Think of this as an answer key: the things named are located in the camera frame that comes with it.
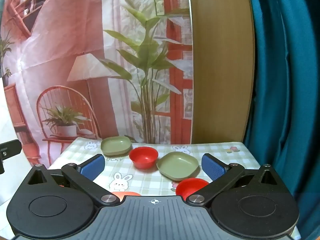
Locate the red bowl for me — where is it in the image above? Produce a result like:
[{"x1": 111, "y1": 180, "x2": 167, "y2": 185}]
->
[
  {"x1": 129, "y1": 146, "x2": 158, "y2": 170},
  {"x1": 175, "y1": 178, "x2": 209, "y2": 200}
]

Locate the green square plate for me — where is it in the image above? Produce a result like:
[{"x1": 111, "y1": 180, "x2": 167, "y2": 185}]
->
[
  {"x1": 100, "y1": 136, "x2": 132, "y2": 157},
  {"x1": 156, "y1": 152, "x2": 199, "y2": 181}
]

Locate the green plaid bunny tablecloth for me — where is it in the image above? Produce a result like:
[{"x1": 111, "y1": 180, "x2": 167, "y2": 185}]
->
[{"x1": 0, "y1": 136, "x2": 302, "y2": 240}]

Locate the printed room backdrop cloth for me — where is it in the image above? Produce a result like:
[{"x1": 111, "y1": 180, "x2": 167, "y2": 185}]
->
[{"x1": 1, "y1": 0, "x2": 194, "y2": 166}]

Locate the wooden headboard panel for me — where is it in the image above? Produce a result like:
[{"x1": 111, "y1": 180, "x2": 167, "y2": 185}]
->
[{"x1": 190, "y1": 0, "x2": 255, "y2": 144}]

